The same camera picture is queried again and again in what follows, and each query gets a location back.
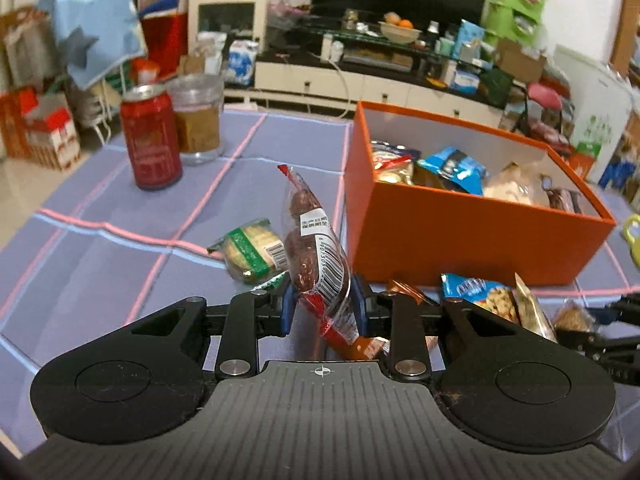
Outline orange-brown wrapper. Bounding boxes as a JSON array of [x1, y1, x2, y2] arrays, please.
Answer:
[[345, 279, 441, 361]]

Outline small brown cookie packet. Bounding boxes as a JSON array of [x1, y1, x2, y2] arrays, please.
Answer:
[[552, 299, 598, 333]]

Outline orange cardboard box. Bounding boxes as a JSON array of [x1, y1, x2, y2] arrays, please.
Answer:
[[345, 101, 617, 287]]

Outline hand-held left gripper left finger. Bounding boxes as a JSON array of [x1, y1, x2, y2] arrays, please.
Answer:
[[127, 280, 297, 381]]

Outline beige chocolate wafer packet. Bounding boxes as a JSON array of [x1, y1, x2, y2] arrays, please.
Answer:
[[515, 272, 558, 343]]

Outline green stacked bins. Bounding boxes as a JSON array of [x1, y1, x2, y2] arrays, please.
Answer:
[[482, 0, 548, 53]]

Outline fruit bowl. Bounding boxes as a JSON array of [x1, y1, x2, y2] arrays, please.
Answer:
[[378, 20, 423, 44]]

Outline brown cardboard box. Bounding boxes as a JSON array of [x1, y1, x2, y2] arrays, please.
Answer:
[[495, 37, 548, 83]]

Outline blue tissue box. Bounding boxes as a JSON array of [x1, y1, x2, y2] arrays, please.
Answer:
[[450, 67, 481, 93]]

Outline blue plaid tablecloth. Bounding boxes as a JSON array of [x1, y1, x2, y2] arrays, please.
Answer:
[[0, 107, 640, 466]]

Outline white red cracker packet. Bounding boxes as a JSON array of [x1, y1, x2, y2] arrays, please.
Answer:
[[370, 141, 421, 184]]

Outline blue snack packet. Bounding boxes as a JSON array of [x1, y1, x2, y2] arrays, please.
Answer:
[[416, 147, 488, 196]]

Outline yellow-green mug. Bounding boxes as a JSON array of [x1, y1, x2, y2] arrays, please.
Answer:
[[621, 214, 640, 267]]

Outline small white cabinet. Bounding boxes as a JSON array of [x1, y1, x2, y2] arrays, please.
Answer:
[[187, 0, 268, 56]]

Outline blue white standing packet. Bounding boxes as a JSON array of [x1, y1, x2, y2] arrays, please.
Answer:
[[452, 20, 485, 61]]

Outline blue shark cloth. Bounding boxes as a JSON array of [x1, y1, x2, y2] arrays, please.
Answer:
[[37, 0, 148, 88]]

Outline white appliance with green print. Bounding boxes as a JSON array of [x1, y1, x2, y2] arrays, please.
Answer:
[[550, 45, 635, 183]]

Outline red drink can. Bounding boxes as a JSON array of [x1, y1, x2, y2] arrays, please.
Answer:
[[120, 85, 184, 191]]

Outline red sausage clear packet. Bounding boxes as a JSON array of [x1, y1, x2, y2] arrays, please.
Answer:
[[277, 164, 361, 348]]

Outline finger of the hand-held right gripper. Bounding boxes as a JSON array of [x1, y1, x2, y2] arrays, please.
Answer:
[[554, 329, 640, 387], [590, 292, 640, 327]]

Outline red folding chair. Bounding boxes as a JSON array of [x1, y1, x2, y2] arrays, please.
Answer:
[[517, 82, 571, 146]]

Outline blue white cracker packet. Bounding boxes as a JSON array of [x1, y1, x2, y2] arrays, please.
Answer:
[[441, 272, 522, 323]]

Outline dark green bag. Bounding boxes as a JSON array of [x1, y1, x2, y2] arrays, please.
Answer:
[[477, 67, 516, 108]]

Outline round cookie clear packet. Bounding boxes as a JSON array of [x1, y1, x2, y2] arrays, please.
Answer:
[[482, 161, 548, 207]]

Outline dark brown snack packet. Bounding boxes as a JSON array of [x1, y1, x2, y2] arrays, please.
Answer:
[[545, 186, 583, 212]]

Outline green cookie packet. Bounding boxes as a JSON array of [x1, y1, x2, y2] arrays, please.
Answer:
[[207, 218, 291, 286]]

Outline red paper bag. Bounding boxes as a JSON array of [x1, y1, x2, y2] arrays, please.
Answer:
[[140, 10, 190, 68]]

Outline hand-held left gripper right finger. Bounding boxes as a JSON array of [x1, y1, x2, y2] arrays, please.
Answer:
[[350, 275, 528, 382]]

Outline red gift boxes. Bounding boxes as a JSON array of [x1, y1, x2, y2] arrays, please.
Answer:
[[0, 87, 81, 171]]

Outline blue white milk bag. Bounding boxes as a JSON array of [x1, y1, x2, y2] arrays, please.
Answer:
[[227, 40, 260, 86]]

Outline white television stand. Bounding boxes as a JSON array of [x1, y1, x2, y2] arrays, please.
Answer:
[[252, 25, 526, 126]]

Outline brown cardboard carton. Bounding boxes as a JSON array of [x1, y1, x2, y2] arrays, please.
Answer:
[[0, 7, 56, 91]]

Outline clear plastic jar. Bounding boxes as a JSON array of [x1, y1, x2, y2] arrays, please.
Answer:
[[167, 74, 225, 166]]

